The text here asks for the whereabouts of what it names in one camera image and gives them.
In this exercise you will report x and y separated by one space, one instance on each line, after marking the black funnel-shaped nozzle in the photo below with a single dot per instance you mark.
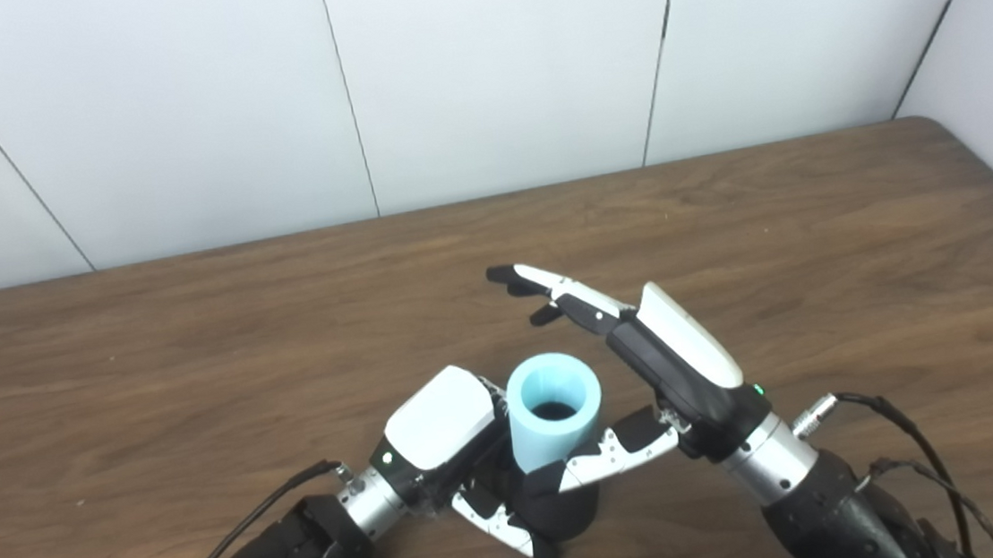
571 511

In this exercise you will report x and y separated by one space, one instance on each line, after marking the white and black right hand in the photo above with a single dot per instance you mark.
684 370

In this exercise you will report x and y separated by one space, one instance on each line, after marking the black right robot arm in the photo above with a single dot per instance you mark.
823 520

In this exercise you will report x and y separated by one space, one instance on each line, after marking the white and black left hand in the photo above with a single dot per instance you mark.
437 419

